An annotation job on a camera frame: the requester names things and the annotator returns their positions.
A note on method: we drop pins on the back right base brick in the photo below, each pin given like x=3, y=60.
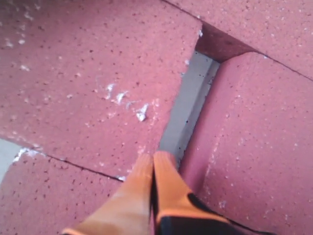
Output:
x=279, y=29

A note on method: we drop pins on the right second-row brick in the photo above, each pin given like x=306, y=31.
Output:
x=251, y=154

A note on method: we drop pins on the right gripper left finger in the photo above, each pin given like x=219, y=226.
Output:
x=128, y=211

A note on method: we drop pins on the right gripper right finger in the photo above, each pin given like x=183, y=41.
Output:
x=179, y=212

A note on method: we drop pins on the red brick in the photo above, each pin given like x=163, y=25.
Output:
x=41, y=195
x=91, y=82

